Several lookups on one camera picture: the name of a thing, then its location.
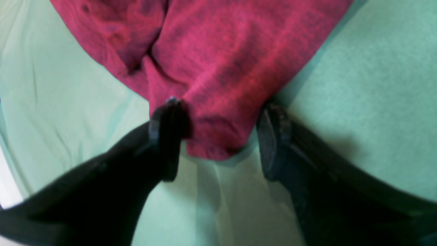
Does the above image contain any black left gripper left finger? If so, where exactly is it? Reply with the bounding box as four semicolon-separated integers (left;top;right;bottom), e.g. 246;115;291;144
1;97;189;246

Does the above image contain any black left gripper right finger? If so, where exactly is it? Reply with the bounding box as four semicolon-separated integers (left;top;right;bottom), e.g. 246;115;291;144
256;102;437;246

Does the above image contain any red long-sleeve shirt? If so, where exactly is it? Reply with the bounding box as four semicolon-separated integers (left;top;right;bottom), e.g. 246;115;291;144
51;0;353;161

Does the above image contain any green table cloth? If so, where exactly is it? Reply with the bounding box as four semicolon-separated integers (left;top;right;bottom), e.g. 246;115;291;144
1;0;436;246

